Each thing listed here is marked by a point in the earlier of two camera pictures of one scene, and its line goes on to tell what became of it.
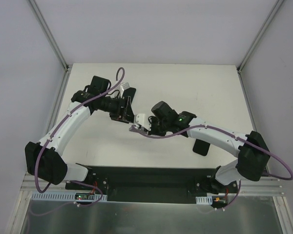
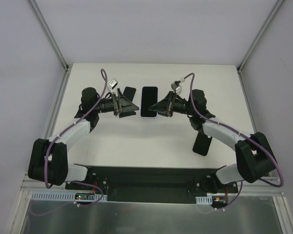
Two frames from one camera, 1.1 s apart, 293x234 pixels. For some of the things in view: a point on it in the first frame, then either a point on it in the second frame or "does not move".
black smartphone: x=129 y=92 does not move
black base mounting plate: x=154 y=184 does not move
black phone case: x=201 y=147 does not move
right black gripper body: x=150 y=127 to x=172 y=104
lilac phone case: x=134 y=128 to x=148 y=117
